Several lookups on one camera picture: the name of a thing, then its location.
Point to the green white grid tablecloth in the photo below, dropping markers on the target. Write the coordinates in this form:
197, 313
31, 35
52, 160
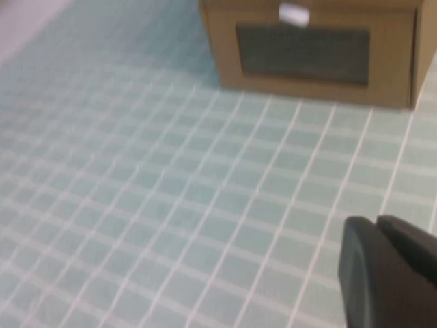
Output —
191, 191

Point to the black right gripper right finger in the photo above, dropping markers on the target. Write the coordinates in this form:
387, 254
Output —
409, 239

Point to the cardboard shoe box smooth window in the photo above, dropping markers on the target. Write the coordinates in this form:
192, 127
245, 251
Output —
307, 54

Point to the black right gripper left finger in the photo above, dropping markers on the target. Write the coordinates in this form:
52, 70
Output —
379, 287

